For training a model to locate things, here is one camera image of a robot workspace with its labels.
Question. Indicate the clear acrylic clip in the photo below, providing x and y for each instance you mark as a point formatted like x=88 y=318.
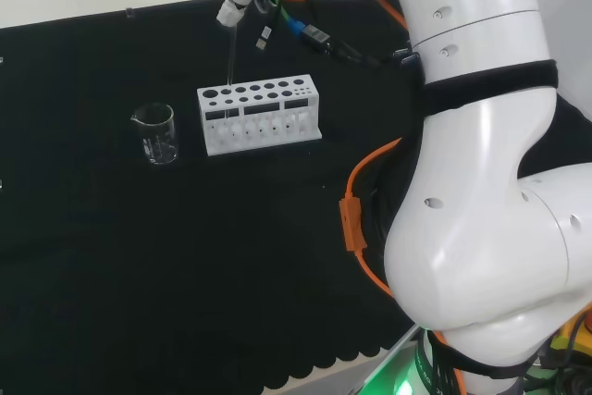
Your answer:
x=130 y=13

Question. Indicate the yellow stop button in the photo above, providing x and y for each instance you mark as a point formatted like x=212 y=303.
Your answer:
x=566 y=339

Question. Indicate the clear glass rod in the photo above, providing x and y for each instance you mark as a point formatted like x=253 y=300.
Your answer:
x=231 y=57

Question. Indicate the pale base plate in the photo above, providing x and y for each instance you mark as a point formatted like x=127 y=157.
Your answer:
x=388 y=367

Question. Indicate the black bench cloth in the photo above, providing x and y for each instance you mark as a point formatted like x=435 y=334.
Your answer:
x=139 y=251

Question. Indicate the white test tube rack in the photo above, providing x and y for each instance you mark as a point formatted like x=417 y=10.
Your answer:
x=259 y=94

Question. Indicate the clear glass beaker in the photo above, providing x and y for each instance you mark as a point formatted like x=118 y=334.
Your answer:
x=159 y=145

